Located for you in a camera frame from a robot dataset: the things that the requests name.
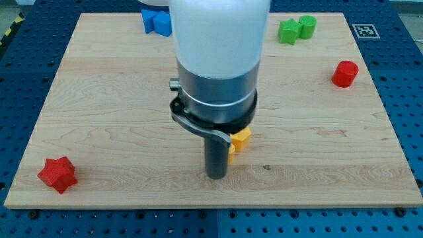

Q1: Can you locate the yellow hexagon block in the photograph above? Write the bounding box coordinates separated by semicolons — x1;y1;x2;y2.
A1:
230;126;252;151

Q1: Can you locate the red cylinder block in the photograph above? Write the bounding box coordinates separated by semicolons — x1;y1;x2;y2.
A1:
332;60;359;88

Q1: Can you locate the wooden board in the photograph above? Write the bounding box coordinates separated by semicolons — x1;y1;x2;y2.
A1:
5;13;422;210

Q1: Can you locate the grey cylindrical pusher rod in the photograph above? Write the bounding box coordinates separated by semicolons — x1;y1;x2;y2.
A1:
204;138;229;180

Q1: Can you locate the yellow heart block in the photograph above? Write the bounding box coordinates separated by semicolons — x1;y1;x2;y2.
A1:
228;144;236;165

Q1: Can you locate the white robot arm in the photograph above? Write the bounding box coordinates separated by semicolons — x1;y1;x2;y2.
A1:
169;0;270;179

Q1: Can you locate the green star block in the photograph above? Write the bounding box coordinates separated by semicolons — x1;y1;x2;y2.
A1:
278;19;303;45

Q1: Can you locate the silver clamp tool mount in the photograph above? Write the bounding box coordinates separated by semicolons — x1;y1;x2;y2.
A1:
169;60;258;143

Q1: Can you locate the green cylinder block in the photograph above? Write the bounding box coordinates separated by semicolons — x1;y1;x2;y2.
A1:
299;15;317;39

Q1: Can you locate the red star block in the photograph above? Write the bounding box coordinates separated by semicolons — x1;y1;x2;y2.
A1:
37;157;78;194

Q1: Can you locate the fiducial marker tag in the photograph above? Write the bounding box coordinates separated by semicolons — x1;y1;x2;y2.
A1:
352;23;380;39

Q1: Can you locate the blue cube block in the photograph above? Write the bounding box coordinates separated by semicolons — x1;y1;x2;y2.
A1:
141;9;159;34

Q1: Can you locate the blue pentagon block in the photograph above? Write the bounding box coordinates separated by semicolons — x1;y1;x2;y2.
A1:
153;11;172;37

